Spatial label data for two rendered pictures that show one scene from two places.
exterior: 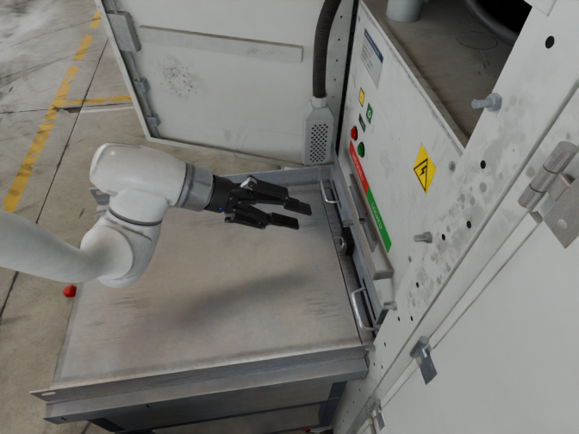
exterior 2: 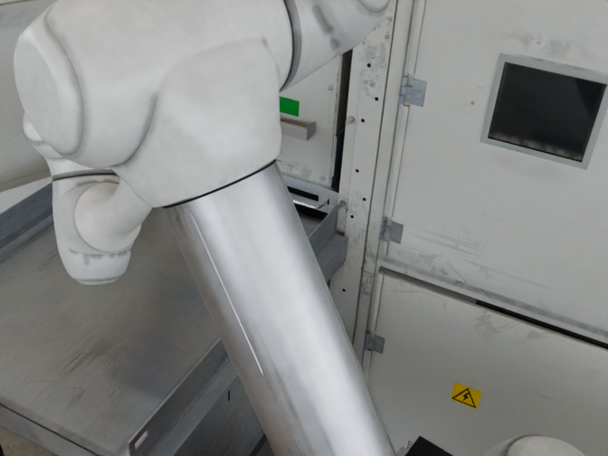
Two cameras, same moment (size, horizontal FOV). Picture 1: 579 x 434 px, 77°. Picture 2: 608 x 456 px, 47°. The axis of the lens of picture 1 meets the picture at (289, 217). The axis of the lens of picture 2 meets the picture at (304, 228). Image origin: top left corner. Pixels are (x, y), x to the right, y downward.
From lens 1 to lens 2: 94 cm
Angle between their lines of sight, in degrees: 43
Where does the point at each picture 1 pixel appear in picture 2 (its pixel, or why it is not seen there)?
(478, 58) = not seen: outside the picture
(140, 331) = (137, 362)
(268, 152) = (33, 166)
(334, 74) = not seen: hidden behind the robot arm
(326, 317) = not seen: hidden behind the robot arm
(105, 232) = (101, 187)
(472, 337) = (436, 22)
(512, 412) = (476, 25)
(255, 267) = (168, 249)
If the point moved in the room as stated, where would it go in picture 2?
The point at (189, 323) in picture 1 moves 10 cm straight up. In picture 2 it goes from (174, 321) to (171, 277)
